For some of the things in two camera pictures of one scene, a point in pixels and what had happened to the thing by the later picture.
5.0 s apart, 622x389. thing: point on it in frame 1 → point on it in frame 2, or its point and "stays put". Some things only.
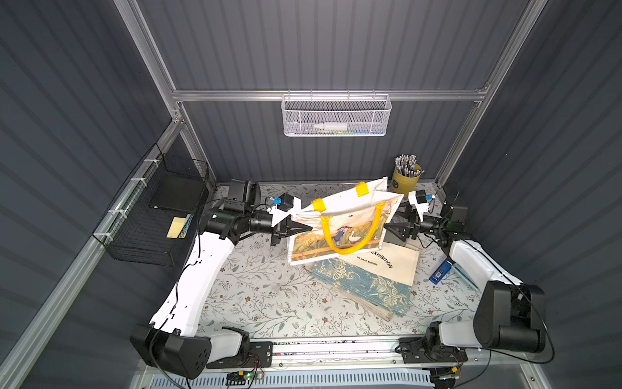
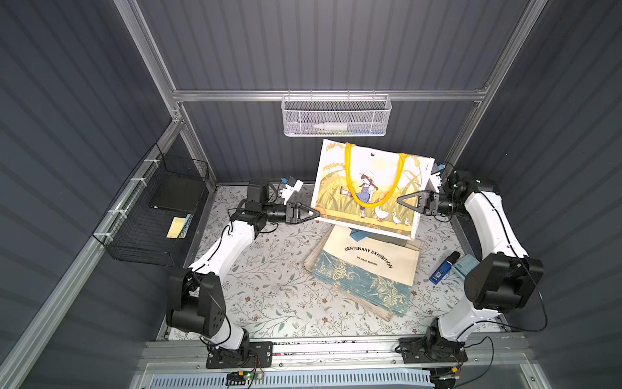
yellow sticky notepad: x=176 y=227 stays put
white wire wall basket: x=336 y=115 stays put
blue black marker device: x=443 y=270 stays put
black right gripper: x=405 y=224 → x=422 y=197
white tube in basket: x=331 y=126 stays put
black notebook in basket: x=176 y=192 stays put
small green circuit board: x=238 y=378 stays put
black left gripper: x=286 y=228 → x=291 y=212
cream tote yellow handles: x=351 y=222 → x=359 y=187
